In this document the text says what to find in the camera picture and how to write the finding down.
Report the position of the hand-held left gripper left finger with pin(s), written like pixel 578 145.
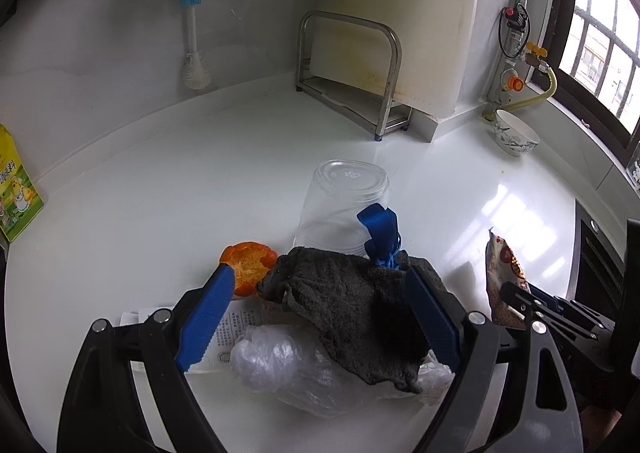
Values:
pixel 205 323

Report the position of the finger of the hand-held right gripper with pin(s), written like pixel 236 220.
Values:
pixel 545 295
pixel 517 298

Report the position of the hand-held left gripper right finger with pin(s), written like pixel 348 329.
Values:
pixel 432 318

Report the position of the printed snack packet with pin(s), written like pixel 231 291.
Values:
pixel 502 263

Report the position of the white printed paper leaflet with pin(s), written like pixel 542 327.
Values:
pixel 245 323

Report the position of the orange peel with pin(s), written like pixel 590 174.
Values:
pixel 247 265

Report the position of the grey towel cloth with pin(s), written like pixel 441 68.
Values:
pixel 350 313

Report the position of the clear plastic bag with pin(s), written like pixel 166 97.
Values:
pixel 285 368

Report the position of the clear plastic cup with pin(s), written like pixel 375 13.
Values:
pixel 340 203

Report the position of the black stove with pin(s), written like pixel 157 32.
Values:
pixel 597 258

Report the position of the small clear container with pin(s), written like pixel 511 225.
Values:
pixel 634 175

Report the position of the white patterned bowl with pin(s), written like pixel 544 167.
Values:
pixel 515 138

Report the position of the gas regulator orange knob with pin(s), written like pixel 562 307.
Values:
pixel 512 83

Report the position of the yellow green carton box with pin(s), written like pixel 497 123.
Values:
pixel 17 193

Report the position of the metal rack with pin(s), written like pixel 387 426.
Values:
pixel 390 78

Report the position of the dark framed window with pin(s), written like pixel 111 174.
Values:
pixel 600 33

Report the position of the gas shutoff device red button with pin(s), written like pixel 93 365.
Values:
pixel 515 20

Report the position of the white bottle brush blue collar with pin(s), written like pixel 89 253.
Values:
pixel 189 33

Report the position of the white cutting board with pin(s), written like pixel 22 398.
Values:
pixel 425 8

